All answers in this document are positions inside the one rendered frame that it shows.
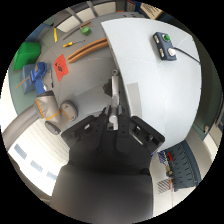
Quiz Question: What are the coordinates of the brown wooden strip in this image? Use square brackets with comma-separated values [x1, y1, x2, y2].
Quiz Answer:
[67, 37, 108, 60]
[67, 41, 109, 64]

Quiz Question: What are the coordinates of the green round tin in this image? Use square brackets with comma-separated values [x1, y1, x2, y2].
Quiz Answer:
[80, 27, 92, 37]

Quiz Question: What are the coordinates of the red stained cloth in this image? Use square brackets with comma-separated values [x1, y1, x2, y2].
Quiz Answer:
[53, 53, 70, 82]

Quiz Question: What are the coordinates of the blue coiled hose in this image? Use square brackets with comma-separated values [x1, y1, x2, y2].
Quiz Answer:
[157, 150, 167, 166]

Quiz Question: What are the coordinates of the blue framed notice board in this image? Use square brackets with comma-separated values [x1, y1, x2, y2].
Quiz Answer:
[125, 0, 140, 12]

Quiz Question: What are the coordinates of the wood framed wall sign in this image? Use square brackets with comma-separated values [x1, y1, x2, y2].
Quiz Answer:
[139, 2, 164, 21]

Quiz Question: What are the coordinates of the blue pegboard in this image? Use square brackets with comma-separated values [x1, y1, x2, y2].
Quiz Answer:
[163, 139, 202, 193]

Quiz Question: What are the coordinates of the thin wooden stick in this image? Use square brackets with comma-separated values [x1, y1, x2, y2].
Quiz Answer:
[15, 76, 30, 89]

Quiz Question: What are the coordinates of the yellow handled screwdriver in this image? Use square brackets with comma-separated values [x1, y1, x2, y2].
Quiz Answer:
[62, 39, 86, 48]

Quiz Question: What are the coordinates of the grey framed window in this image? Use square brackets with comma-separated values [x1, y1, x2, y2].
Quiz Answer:
[55, 0, 117, 34]

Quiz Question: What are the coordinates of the black pen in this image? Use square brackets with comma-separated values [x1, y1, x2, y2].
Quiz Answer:
[48, 70, 54, 88]

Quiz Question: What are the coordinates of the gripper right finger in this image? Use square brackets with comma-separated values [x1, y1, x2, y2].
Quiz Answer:
[116, 105, 166, 155]

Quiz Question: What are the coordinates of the white roller door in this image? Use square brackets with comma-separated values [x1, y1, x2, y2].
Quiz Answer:
[7, 120, 71, 197]

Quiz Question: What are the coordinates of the black cable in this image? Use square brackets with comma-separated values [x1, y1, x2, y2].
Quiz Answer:
[173, 46, 201, 64]

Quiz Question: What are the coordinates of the wooden handled grey file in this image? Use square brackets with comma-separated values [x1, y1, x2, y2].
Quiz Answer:
[62, 20, 91, 41]

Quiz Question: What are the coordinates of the green bin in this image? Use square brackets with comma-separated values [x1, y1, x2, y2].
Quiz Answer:
[13, 42, 41, 72]

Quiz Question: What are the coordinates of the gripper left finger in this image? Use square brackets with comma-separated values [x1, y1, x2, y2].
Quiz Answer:
[60, 105, 113, 150]

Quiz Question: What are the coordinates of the dark blue control box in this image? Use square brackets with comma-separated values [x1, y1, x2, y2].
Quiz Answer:
[152, 31, 178, 61]

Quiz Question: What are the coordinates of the black rod set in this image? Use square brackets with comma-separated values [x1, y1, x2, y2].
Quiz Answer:
[157, 178, 172, 194]

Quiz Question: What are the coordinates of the pale blue box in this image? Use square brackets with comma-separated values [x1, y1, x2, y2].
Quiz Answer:
[21, 63, 45, 95]

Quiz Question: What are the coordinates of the pale grey enclosure body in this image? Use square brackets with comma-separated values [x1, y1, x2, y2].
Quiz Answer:
[100, 17, 203, 153]

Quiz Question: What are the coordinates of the blue bench vise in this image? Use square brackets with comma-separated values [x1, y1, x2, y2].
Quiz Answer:
[28, 61, 48, 97]

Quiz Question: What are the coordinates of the white and grey lever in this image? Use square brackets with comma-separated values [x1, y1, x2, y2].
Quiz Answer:
[108, 69, 121, 131]

